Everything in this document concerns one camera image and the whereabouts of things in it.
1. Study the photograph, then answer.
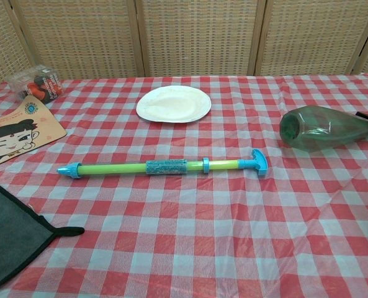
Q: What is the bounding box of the green and blue water pump toy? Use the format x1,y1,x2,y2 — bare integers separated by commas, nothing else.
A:
56,148,269,180

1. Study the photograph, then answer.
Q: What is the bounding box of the red white checkered tablecloth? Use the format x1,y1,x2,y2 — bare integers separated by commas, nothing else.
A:
0,71,368,298

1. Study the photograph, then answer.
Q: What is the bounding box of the white paper plate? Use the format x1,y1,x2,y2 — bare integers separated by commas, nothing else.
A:
135,86,212,124

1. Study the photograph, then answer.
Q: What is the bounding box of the clear plastic capsule box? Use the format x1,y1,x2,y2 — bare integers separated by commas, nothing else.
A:
8,64,63,105

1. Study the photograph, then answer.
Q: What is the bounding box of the cartoon face printed board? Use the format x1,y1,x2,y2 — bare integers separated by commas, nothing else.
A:
0,94,68,170

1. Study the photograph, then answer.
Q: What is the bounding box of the dark grey cloth black trim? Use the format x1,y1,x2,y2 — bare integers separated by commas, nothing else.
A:
0,175,85,295

